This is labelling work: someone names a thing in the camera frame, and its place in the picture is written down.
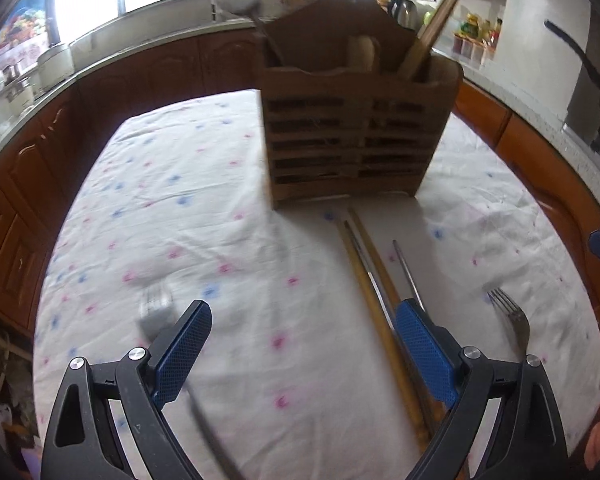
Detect wooden lower kitchen cabinets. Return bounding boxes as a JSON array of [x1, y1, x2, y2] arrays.
[[0, 27, 600, 341]]

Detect spice jar set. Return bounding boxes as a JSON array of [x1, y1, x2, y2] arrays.
[[452, 32, 496, 63]]

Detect small lidded white appliance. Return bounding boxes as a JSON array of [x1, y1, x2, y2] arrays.
[[0, 67, 36, 111]]

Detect steel electric kettle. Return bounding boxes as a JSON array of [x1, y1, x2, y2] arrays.
[[387, 0, 421, 31]]

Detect white electric cooker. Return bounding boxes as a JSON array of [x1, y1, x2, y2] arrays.
[[37, 42, 76, 81]]

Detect wooden chopstick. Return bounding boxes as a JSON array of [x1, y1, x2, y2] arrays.
[[349, 206, 403, 308], [405, 0, 467, 81], [397, 0, 457, 81], [335, 220, 431, 453]]

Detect steel chopstick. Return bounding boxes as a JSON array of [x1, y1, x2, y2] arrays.
[[392, 240, 426, 313]]

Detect steel spoon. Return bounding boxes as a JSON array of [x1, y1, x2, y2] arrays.
[[215, 0, 287, 68]]

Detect grey kitchen countertop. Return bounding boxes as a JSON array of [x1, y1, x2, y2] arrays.
[[0, 7, 600, 201]]

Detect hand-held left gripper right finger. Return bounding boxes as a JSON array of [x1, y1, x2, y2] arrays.
[[395, 298, 568, 480]]

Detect black wok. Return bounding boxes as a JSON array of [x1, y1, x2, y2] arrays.
[[545, 20, 600, 126]]

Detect wooden chopsticks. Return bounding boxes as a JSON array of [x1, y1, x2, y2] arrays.
[[343, 220, 448, 441]]

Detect large steel fork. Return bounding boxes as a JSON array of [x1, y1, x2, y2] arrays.
[[487, 287, 532, 361]]

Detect blue fruit wall poster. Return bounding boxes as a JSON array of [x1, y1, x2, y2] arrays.
[[0, 0, 51, 61]]

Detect small steel fork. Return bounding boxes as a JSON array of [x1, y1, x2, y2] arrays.
[[137, 282, 246, 480]]

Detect white floral tablecloth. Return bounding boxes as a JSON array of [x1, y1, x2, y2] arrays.
[[32, 89, 600, 480]]

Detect wooden utensil holder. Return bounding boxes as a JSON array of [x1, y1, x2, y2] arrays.
[[256, 0, 465, 209]]

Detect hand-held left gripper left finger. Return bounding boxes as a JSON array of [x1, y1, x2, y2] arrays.
[[41, 299, 214, 480]]

